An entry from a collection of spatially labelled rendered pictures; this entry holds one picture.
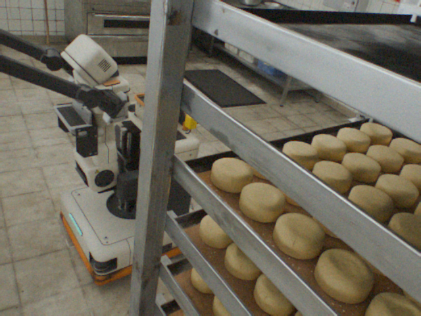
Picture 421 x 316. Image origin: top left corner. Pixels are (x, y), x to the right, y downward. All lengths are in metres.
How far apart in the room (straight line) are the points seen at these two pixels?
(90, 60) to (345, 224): 1.48
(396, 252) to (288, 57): 0.15
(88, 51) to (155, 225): 1.26
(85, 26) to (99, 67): 3.33
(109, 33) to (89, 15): 0.33
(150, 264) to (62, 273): 1.80
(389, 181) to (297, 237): 0.19
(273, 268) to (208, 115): 0.16
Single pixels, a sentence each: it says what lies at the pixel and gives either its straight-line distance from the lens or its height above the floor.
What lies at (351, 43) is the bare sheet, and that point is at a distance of 0.43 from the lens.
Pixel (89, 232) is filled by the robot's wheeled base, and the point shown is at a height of 0.28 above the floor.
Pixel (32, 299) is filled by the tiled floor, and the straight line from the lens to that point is 2.26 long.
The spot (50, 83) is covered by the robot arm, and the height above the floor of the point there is 1.18.
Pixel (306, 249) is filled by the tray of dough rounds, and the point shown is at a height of 1.51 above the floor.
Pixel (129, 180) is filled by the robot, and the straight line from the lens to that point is 1.93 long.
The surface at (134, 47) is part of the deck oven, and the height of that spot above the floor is 0.24.
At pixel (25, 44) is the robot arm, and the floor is 1.18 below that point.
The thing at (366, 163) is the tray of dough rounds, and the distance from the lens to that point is 0.56.
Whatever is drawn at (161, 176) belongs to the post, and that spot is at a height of 1.49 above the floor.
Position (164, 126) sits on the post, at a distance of 0.42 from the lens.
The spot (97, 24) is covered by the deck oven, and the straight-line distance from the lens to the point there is 5.01.
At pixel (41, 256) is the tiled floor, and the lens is 2.45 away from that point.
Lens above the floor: 1.75
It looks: 31 degrees down
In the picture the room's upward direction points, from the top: 11 degrees clockwise
